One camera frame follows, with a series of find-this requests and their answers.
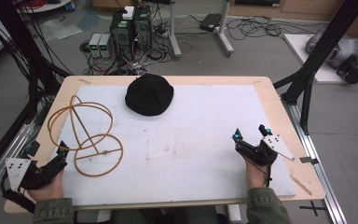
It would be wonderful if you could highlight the flat black box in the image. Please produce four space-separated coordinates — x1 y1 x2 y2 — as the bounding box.
199 13 224 33

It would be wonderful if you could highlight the white board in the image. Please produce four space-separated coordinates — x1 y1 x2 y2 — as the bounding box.
283 33 358 85

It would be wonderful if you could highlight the white foam mat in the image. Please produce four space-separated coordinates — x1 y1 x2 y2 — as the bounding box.
49 84 298 206

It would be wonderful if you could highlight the tangle of cables by computers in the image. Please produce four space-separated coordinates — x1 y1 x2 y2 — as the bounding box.
79 18 175 77

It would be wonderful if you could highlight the person's left hand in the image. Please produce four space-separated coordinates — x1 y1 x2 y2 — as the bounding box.
27 169 65 203

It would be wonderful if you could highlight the clear plastic sheet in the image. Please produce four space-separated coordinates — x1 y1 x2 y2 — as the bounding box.
39 18 84 42

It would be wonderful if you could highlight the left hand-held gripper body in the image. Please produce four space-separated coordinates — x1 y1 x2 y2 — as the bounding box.
0 148 69 215

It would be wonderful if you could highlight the black frame post with cables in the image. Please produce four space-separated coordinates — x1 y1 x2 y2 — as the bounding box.
0 0 73 185

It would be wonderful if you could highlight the thin wooden stick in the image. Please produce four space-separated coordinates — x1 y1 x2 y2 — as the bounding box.
288 174 313 197

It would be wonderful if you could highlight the black hat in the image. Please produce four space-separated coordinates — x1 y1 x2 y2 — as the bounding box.
124 73 174 117

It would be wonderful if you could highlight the black computer tower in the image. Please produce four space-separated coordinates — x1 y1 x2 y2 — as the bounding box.
109 10 135 61
132 5 153 53

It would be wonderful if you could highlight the black device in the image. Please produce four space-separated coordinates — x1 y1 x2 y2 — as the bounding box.
336 54 358 85

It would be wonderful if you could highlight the tangle of black cables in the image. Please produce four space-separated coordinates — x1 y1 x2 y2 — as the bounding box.
226 15 321 42

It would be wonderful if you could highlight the black tape cross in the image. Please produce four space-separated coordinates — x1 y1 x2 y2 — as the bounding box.
298 200 326 217

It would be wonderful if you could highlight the grey power supply unit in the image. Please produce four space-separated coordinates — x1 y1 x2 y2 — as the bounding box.
98 33 112 59
88 33 103 59

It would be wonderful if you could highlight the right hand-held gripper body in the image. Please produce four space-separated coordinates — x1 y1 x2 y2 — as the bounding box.
234 133 296 167

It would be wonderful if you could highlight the black frame post with brace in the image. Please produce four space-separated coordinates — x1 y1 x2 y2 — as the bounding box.
272 0 358 135

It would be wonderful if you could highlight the grey robot head shell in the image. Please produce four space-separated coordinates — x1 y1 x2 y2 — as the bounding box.
305 28 358 70

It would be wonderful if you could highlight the aluminium rail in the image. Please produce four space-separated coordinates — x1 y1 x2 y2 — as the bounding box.
0 123 35 208
281 98 349 224

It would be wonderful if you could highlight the white stand leg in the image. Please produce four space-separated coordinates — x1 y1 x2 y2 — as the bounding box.
214 0 235 58
167 0 183 61

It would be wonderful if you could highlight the white box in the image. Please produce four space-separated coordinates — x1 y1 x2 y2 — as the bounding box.
122 6 135 21

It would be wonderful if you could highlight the yellow wire hat stand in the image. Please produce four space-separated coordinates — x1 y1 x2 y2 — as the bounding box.
47 94 124 178

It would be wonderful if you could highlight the person's right hand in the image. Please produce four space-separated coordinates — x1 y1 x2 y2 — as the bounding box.
243 155 270 190

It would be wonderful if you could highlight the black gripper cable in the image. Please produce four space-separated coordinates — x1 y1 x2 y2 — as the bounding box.
247 160 273 189

